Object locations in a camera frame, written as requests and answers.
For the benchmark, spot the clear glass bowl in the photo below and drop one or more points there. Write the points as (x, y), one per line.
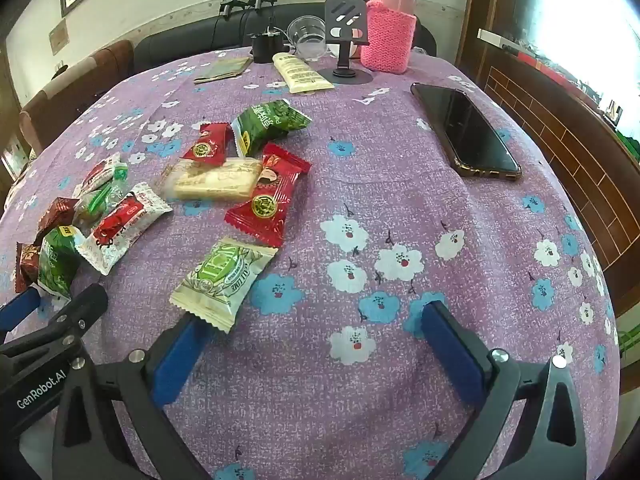
(305, 30)

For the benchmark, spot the dark red snack packet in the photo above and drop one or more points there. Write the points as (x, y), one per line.
(26, 265)
(55, 215)

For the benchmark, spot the small wall plaque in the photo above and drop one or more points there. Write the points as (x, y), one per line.
(58, 35)

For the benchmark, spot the black smartphone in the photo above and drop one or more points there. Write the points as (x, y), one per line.
(470, 130)

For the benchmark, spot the clear packet with green edges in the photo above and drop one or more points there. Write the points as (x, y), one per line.
(95, 172)

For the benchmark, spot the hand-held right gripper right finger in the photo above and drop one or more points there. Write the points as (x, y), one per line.
(452, 350)

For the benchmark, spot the clear green candy packet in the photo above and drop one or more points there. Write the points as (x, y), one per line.
(97, 201)

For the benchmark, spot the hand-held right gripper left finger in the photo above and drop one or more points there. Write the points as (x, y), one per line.
(177, 355)

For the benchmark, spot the small black container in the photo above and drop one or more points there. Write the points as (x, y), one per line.
(264, 50)

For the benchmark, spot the purple floral tablecloth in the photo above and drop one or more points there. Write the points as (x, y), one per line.
(350, 185)

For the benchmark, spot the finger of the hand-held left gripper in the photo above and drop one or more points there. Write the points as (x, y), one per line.
(19, 306)
(80, 305)

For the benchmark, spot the cream squeeze tube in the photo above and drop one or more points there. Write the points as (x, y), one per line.
(300, 74)

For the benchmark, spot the white red snack packet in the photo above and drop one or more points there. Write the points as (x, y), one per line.
(117, 232)

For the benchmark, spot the pale green cream snack packet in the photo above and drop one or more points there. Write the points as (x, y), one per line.
(222, 282)

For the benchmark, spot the white box on cabinet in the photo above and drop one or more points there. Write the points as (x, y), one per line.
(497, 39)

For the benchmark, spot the large red snack packet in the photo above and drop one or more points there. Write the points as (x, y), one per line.
(270, 205)

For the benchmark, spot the black phone stand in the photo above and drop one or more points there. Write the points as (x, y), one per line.
(345, 15)

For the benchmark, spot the cream biscuit packet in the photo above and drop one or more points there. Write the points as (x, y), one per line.
(215, 182)

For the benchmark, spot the white bowl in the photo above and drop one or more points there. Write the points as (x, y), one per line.
(354, 50)

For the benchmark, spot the brown wooden cabinet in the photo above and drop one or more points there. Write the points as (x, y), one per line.
(565, 135)

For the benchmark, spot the black sofa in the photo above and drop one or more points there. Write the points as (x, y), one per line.
(190, 40)

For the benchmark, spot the large green snack packet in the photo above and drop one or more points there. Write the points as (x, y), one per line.
(265, 122)

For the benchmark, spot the dark green flat packet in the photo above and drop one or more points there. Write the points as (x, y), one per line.
(222, 69)

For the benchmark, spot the small green snack packet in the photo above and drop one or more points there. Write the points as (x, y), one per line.
(57, 262)

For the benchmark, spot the small red snack packet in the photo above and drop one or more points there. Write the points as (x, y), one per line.
(205, 146)

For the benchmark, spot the pink bottle with knit sleeve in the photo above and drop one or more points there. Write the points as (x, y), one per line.
(387, 40)

